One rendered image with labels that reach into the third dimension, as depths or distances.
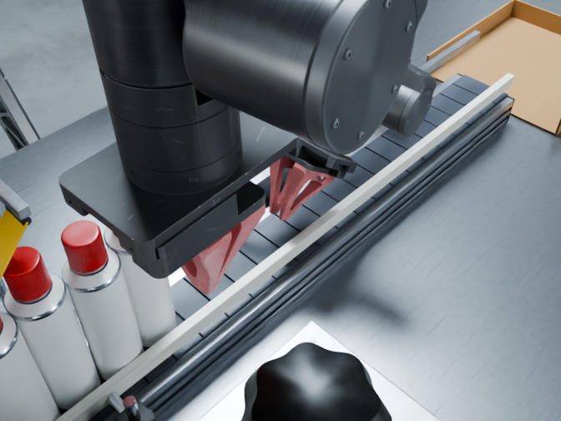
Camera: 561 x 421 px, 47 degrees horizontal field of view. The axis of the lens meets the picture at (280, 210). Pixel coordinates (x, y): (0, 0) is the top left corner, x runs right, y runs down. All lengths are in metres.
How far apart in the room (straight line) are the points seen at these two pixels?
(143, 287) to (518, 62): 0.88
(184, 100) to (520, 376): 0.62
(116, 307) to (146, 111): 0.37
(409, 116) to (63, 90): 2.19
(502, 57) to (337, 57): 1.13
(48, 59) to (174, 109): 2.74
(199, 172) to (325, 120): 0.10
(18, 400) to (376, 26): 0.49
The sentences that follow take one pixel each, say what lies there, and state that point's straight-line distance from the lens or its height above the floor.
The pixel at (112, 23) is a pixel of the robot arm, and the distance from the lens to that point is 0.25.
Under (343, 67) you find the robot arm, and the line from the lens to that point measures 0.20.
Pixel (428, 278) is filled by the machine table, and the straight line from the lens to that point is 0.86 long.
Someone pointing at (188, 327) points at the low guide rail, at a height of 0.92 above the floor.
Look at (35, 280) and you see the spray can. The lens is 0.56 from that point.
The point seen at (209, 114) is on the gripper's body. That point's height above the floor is 1.32.
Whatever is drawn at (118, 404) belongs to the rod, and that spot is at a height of 0.91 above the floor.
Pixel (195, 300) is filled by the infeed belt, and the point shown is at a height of 0.88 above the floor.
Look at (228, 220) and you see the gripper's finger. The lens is 0.30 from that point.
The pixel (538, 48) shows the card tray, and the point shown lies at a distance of 1.36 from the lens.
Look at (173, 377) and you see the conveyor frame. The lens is 0.71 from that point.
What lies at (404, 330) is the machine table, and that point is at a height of 0.83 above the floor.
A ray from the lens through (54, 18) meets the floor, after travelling 3.30.
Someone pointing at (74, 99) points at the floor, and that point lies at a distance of 2.70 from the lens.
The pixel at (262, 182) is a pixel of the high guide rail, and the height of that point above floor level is 0.96.
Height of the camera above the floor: 1.48
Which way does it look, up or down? 45 degrees down
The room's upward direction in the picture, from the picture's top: straight up
